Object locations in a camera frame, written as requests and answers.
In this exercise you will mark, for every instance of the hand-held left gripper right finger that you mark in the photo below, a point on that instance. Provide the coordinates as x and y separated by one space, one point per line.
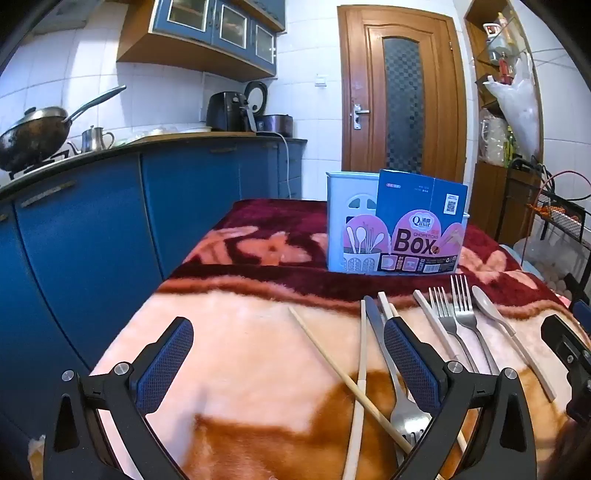
411 364

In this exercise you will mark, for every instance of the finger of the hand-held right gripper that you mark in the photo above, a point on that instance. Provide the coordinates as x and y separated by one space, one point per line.
565 344

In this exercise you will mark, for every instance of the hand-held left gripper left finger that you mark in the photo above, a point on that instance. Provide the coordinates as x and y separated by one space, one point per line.
164 364

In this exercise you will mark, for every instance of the steel fork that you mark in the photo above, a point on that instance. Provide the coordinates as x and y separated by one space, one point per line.
467 316
410 417
444 316

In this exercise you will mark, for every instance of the blue chopstick box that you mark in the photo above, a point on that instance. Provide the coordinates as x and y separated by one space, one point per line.
341 207

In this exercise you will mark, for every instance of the pile of white eggs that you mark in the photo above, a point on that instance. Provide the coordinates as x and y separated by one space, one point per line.
561 284

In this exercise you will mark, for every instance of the floral plush blanket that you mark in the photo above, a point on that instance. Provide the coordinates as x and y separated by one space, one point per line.
258 369

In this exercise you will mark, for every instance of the blue base cabinets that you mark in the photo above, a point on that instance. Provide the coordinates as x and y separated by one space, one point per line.
92 230

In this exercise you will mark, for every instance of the wooden shelf unit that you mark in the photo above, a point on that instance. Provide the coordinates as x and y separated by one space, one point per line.
489 194

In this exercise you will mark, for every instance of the white plastic bag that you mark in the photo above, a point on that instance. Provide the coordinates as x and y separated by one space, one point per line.
519 115

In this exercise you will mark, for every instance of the steel kettle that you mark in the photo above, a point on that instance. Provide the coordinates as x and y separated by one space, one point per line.
94 141

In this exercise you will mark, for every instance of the gas stove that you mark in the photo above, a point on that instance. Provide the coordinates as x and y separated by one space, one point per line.
46 161

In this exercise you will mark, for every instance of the white dish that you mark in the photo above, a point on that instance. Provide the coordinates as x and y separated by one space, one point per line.
198 130

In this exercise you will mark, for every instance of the black air fryer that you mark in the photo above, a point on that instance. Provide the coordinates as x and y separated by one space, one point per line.
226 113

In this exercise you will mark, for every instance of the dark steel wok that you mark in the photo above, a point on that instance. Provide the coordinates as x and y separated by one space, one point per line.
32 138

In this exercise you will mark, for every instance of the rice cooker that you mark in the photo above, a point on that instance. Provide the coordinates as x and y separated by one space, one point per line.
274 124

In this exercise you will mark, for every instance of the red bottle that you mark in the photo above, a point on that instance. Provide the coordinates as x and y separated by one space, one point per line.
504 69

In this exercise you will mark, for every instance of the wooden door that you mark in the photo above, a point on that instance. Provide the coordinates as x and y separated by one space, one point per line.
360 69

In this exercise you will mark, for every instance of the white red mug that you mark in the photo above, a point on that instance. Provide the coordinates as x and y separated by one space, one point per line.
491 30

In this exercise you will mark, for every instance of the grey range hood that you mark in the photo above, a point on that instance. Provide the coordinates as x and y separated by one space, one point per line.
60 16

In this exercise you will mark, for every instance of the white wall socket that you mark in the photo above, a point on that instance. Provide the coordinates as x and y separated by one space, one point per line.
321 81

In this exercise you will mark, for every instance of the blue wall cabinet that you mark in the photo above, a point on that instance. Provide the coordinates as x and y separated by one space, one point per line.
207 23

